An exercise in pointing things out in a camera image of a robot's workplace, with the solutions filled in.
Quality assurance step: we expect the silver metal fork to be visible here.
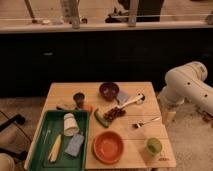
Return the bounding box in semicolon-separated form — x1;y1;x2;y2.
132;117;161;129

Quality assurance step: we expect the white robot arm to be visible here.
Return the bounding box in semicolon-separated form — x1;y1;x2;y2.
158;61;213;124

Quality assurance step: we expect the dark maroon bowl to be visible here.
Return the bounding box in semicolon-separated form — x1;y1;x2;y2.
99;82;119;101

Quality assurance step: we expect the orange red bowl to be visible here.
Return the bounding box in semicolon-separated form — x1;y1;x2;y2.
92;131;124;164

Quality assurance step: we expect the green lidded cup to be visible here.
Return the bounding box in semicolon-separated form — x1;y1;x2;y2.
145;137;163;156

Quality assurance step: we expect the white serving spoon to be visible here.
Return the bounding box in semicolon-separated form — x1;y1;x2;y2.
118;93;145;109

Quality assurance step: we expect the grey cloth piece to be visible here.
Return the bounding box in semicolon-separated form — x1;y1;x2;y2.
116;90;129;105

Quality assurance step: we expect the brown grape bunch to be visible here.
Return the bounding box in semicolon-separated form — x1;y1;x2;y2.
104;107;126;122

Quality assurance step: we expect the green chili pepper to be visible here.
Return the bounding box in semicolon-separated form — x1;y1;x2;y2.
94;109;110;128

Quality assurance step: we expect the orange carrot toy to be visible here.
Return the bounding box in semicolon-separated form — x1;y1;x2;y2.
83;105;93;113

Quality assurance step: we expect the small dark cup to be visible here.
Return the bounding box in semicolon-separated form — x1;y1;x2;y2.
73;92;85;108

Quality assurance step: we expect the white paper cup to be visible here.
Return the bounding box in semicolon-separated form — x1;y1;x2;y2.
64;113;79;136

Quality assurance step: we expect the blue grey sponge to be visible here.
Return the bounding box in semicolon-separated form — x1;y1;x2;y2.
65;134;84;157

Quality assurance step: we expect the green plastic tray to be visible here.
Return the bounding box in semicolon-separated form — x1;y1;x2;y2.
27;110;89;171

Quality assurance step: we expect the black chair base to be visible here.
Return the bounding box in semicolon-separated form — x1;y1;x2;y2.
0;110;30;161

